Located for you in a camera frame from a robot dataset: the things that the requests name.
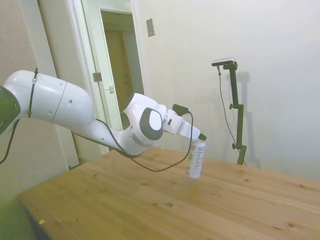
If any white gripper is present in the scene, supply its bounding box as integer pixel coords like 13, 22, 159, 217
163, 108, 207, 141

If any clear bottle with green cap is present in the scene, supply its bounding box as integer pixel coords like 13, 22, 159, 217
185, 131, 207, 180

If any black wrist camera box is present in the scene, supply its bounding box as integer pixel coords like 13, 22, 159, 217
172, 103, 189, 117

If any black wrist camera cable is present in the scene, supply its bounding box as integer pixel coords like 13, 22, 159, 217
93, 109, 195, 173

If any dark green camera stand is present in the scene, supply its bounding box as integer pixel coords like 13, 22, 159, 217
222, 62, 248, 166

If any grey exterior camera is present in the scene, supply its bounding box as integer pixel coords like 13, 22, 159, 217
211, 57, 236, 68

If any grey metal wall plate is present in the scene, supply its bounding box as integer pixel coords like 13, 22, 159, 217
145, 17, 156, 38

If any white door frame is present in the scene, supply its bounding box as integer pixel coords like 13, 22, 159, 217
65, 0, 149, 157

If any black strap on arm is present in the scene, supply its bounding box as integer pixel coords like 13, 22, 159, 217
27, 67, 39, 119

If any black arm base cable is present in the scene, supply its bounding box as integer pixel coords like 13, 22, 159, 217
0, 119, 21, 165

